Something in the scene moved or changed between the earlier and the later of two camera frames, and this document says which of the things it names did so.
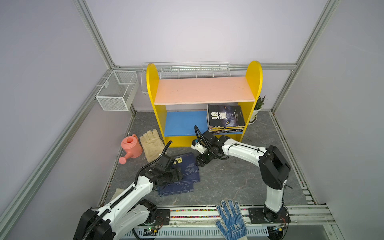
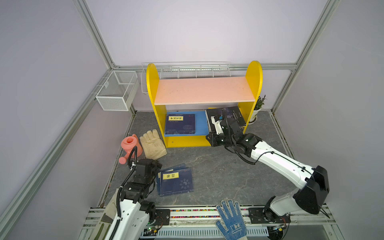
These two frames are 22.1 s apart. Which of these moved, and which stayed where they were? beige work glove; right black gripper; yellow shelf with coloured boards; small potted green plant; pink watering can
Moved: right black gripper
Stayed: small potted green plant; pink watering can; yellow shelf with coloured boards; beige work glove
